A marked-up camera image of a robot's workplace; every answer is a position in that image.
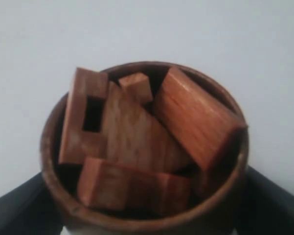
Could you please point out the pale wooden block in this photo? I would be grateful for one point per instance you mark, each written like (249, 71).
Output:
(136, 138)

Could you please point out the notched wooden block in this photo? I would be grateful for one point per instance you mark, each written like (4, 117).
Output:
(77, 143)

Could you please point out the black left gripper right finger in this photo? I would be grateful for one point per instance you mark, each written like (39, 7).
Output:
(266, 208)

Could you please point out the small wooden block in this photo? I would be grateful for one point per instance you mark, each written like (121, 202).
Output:
(138, 86)

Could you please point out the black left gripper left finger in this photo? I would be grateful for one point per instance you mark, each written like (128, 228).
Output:
(29, 210)

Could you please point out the large reddish wooden block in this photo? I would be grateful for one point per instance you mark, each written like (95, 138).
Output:
(200, 123)

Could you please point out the brown wooden cup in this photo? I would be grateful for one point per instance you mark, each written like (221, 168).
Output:
(214, 216)

